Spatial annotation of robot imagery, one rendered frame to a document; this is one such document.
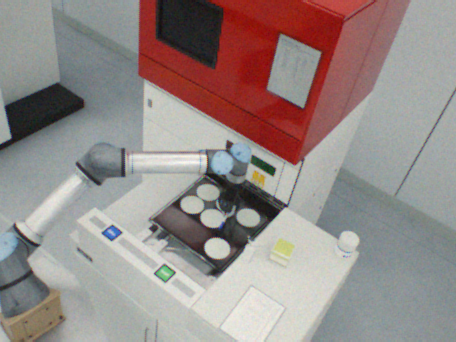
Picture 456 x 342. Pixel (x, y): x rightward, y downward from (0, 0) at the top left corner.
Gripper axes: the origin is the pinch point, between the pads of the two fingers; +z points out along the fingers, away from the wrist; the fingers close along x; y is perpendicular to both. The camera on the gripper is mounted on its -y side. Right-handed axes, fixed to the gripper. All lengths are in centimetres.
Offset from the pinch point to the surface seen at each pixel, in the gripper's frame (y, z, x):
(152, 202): 0.2, 9.6, 33.5
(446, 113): 146, 5, -92
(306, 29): 10, -82, -10
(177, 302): -46.5, -2.6, 0.7
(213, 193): 10.5, 1.6, 9.6
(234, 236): -7.4, 1.8, -6.6
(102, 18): 231, 65, 201
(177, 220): -10.4, 1.8, 17.1
